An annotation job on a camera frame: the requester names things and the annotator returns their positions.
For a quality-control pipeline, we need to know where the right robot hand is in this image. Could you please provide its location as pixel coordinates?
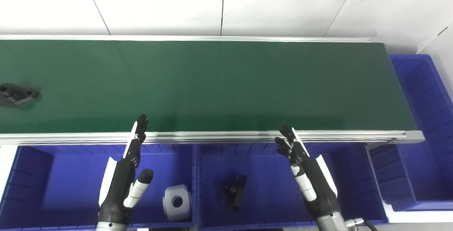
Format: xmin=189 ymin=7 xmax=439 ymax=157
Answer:
xmin=274 ymin=125 xmax=342 ymax=221

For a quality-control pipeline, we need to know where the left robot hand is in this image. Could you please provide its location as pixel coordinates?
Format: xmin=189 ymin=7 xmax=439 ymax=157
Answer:
xmin=97 ymin=114 xmax=154 ymax=225

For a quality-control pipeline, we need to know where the black flanged part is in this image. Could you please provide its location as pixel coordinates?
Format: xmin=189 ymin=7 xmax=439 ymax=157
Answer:
xmin=0 ymin=83 xmax=41 ymax=108
xmin=222 ymin=174 xmax=248 ymax=210

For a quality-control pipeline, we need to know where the white cube part with hole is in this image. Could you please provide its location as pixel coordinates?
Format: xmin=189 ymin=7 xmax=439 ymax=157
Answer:
xmin=162 ymin=184 xmax=193 ymax=222

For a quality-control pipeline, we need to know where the green conveyor belt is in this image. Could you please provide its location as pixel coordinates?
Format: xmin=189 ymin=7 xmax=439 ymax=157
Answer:
xmin=0 ymin=34 xmax=425 ymax=146
xmin=0 ymin=40 xmax=418 ymax=134

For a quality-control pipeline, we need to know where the large blue plastic bin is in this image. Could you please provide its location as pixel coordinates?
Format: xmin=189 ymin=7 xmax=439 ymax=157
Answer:
xmin=368 ymin=54 xmax=453 ymax=212

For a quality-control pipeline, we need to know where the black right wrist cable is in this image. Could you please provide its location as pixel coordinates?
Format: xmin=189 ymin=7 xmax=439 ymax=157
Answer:
xmin=345 ymin=218 xmax=379 ymax=231

